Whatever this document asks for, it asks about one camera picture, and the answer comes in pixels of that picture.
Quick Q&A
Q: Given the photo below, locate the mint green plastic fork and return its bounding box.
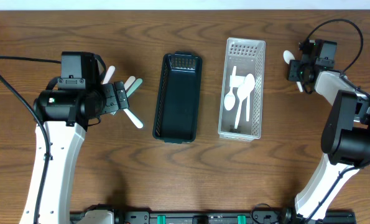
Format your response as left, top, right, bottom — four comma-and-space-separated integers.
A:
126, 78, 143, 98

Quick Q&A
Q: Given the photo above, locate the dark green plastic basket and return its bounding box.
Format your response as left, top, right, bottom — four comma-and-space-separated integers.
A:
152, 52, 202, 144

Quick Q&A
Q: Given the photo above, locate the white plastic fork upper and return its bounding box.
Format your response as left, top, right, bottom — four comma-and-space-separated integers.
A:
124, 76, 136, 91

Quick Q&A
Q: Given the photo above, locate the white plastic fork lower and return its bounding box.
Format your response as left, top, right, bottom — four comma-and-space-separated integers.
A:
123, 108, 144, 129

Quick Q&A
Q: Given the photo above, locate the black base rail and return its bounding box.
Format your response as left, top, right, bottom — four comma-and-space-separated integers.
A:
69, 203, 357, 224

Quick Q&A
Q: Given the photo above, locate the white spoon horizontal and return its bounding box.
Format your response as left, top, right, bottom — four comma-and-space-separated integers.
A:
234, 83, 249, 129

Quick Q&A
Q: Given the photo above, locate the white spoon bowl down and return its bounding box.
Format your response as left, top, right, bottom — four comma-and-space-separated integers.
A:
224, 66, 237, 111

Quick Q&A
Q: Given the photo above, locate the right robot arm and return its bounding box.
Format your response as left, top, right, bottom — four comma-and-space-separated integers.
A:
279, 39, 370, 223

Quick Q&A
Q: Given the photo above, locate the white spoon bowl up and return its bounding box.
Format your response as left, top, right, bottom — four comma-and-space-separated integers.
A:
283, 50, 303, 93

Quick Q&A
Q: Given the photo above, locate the white plastic spoon left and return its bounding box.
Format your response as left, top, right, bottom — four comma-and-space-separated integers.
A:
102, 66, 116, 85

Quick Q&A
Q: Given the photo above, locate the clear plastic basket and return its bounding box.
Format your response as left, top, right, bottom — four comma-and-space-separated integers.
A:
218, 37, 266, 141

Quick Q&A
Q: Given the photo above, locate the white plastic fork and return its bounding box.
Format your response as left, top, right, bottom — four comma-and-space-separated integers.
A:
123, 108, 144, 129
124, 76, 136, 91

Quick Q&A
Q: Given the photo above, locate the white label in clear basket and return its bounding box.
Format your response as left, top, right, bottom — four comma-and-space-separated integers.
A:
229, 75, 245, 88

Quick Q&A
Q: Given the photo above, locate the white spoon clear basket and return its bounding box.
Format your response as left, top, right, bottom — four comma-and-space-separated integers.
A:
244, 73, 256, 122

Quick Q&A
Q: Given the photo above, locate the left black cable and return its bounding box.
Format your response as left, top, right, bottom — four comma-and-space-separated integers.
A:
0, 55, 62, 224

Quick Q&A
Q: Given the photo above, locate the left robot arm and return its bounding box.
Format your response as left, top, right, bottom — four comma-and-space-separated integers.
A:
21, 52, 129, 223

